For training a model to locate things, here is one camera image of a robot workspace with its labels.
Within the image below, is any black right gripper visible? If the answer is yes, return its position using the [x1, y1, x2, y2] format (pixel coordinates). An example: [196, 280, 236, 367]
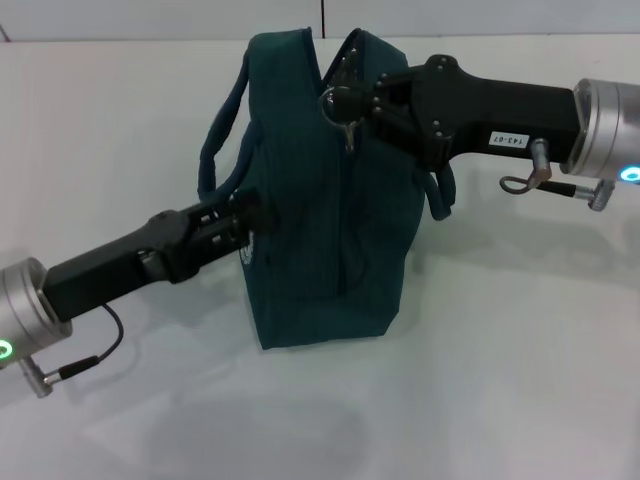
[328, 53, 582, 170]

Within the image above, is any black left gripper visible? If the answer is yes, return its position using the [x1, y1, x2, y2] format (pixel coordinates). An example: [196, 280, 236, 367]
[42, 188, 275, 322]

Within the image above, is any dark teal insulated lunch bag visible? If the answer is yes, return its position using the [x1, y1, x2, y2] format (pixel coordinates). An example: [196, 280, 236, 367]
[198, 27, 457, 352]

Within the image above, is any grey right arm cable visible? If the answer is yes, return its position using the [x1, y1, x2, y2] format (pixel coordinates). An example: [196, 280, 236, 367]
[498, 138, 620, 212]

